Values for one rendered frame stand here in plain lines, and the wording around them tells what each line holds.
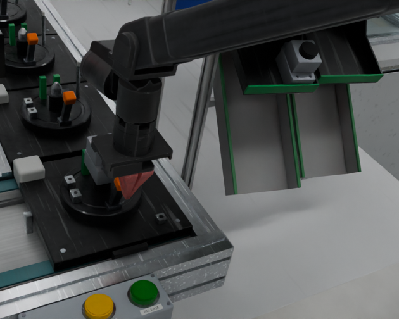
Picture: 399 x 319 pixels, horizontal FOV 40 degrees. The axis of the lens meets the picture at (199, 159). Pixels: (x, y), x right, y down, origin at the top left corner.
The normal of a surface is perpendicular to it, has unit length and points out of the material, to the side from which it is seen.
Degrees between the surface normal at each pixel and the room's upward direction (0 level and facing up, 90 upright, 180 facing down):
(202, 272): 90
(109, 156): 1
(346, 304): 0
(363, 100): 90
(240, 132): 45
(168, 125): 0
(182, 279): 90
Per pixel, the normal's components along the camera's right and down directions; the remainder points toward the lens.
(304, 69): 0.22, 0.89
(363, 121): 0.48, 0.59
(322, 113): 0.34, -0.12
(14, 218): 0.16, -0.79
